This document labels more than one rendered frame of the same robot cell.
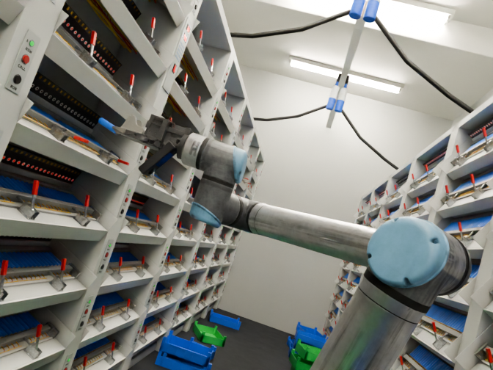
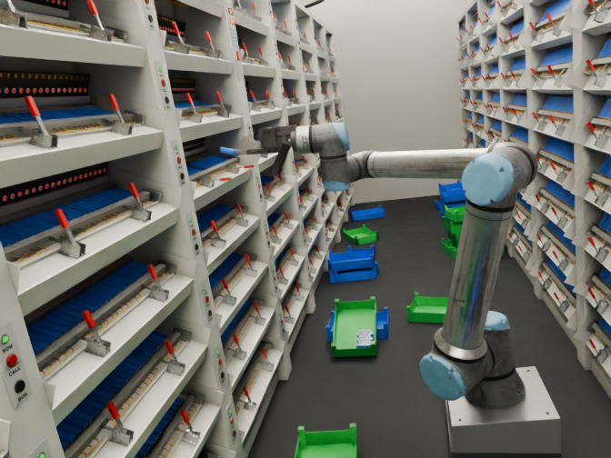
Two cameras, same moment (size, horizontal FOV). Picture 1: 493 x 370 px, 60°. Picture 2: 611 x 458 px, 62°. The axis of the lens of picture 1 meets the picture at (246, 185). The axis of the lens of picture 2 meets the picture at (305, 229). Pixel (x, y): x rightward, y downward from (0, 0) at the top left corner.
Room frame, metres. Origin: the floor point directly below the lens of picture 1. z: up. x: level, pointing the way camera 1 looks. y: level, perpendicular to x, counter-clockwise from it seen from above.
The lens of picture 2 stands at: (-0.55, 0.09, 1.16)
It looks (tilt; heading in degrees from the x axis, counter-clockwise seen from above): 14 degrees down; 4
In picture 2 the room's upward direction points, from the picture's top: 8 degrees counter-clockwise
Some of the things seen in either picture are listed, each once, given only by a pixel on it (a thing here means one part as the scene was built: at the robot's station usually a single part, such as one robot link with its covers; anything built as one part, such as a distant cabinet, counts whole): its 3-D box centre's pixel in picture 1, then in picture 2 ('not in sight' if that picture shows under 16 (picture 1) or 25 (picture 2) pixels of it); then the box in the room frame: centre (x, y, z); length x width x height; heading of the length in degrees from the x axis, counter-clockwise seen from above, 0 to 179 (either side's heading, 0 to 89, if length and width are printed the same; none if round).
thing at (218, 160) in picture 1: (223, 161); (329, 138); (1.12, 0.08, 1.04); 0.12 x 0.09 x 0.10; 83
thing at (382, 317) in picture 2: not in sight; (358, 323); (1.86, 0.05, 0.04); 0.30 x 0.20 x 0.08; 82
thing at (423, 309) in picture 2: not in sight; (440, 307); (1.93, -0.38, 0.04); 0.30 x 0.20 x 0.08; 67
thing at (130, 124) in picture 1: (128, 125); (245, 144); (1.14, 0.35, 1.05); 0.09 x 0.03 x 0.06; 87
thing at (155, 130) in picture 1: (166, 138); (278, 140); (1.14, 0.25, 1.05); 0.12 x 0.08 x 0.09; 83
